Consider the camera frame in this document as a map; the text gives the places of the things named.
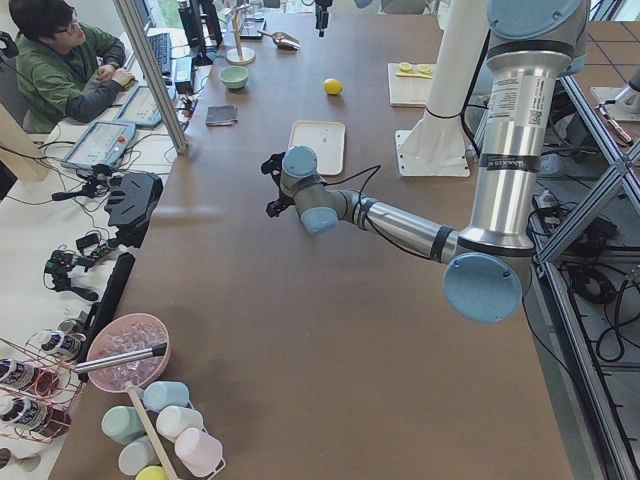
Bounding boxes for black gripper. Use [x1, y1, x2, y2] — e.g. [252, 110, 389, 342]
[314, 0, 332, 37]
[261, 152, 295, 217]

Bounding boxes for yellow lemon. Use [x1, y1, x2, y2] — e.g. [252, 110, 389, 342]
[322, 78, 343, 96]

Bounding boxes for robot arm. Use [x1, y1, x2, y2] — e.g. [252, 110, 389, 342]
[261, 1, 590, 323]

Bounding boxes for cream rabbit tray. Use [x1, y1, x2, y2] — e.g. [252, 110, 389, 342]
[288, 120, 346, 176]

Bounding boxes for metal scoop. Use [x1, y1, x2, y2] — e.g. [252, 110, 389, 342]
[259, 30, 300, 51]

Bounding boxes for grey folded cloth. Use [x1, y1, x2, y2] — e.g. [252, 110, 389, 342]
[205, 104, 238, 127]

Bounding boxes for wooden mug stand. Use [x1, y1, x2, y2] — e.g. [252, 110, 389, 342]
[226, 4, 255, 66]

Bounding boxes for yellow plastic knife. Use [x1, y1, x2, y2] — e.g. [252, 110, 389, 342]
[394, 71, 433, 79]

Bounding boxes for mint green bowl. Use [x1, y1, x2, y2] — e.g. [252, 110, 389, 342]
[219, 65, 249, 90]

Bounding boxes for wooden cutting board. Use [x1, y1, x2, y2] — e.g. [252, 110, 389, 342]
[387, 62, 435, 107]

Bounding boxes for lemon slice right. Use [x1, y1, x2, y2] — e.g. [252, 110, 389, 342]
[415, 64, 432, 76]

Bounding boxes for teach pendant tablet far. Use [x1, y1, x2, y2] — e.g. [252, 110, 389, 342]
[115, 85, 162, 128]

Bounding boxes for teach pendant tablet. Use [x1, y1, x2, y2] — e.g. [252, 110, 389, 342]
[61, 121, 137, 171]
[115, 85, 162, 128]

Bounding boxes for black keyboard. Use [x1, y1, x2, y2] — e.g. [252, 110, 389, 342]
[147, 33, 172, 77]

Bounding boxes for teach pendant tablet near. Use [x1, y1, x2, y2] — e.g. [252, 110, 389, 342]
[61, 121, 137, 171]

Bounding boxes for black bar device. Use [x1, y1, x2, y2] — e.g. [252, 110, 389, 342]
[86, 252, 135, 344]

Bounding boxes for metal tongs in bowl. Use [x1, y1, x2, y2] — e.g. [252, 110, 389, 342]
[73, 343, 169, 374]

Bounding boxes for pink ice bowl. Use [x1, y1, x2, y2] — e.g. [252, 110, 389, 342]
[87, 313, 171, 393]

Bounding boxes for seated person green jacket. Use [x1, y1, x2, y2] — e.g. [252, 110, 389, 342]
[8, 0, 135, 134]

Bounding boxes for light blue plastic cup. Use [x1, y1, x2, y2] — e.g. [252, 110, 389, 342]
[143, 381, 190, 413]

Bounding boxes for white plastic cup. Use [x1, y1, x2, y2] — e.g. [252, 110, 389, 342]
[156, 406, 204, 442]

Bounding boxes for pale pink plastic cup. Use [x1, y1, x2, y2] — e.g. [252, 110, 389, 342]
[174, 428, 223, 477]

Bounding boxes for mint green plastic cup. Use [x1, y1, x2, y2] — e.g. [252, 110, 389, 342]
[101, 405, 146, 445]

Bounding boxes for grey blue plastic cup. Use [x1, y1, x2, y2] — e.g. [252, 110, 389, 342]
[118, 436, 160, 476]

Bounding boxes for yellow plastic cup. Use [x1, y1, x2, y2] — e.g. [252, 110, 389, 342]
[135, 465, 168, 480]

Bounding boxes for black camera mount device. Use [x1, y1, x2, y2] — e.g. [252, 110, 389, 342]
[104, 172, 163, 248]

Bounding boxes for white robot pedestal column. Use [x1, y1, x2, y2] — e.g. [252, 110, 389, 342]
[423, 0, 489, 132]

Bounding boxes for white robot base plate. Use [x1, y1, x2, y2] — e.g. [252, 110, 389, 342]
[395, 127, 470, 177]

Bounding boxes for aluminium frame post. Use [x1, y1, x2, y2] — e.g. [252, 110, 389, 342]
[113, 0, 188, 154]

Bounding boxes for copper wire bottle rack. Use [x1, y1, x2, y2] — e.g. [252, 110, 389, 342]
[1, 338, 83, 443]

